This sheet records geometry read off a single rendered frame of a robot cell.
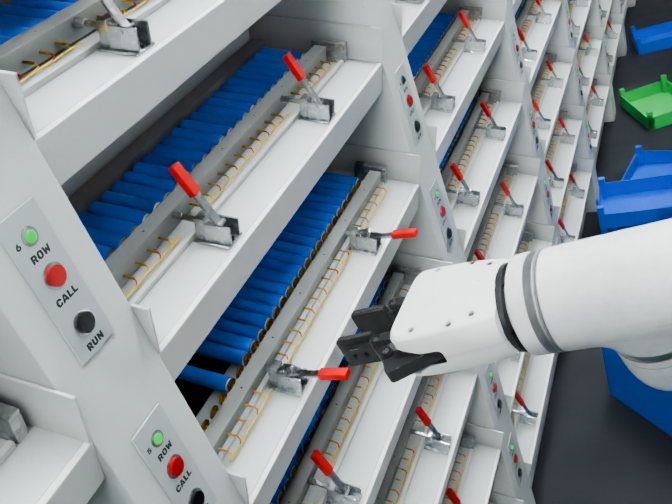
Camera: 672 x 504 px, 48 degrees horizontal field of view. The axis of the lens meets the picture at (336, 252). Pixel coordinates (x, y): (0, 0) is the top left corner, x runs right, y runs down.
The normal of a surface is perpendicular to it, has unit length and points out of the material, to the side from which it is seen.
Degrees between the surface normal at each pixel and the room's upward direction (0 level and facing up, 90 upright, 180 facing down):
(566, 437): 0
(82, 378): 90
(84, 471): 108
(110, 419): 90
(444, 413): 18
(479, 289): 9
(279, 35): 90
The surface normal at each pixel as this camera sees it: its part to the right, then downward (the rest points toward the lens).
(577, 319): -0.46, 0.41
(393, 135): -0.35, 0.58
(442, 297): -0.49, -0.78
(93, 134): 0.93, 0.20
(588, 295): -0.58, 0.05
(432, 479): -0.03, -0.79
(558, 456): -0.32, -0.81
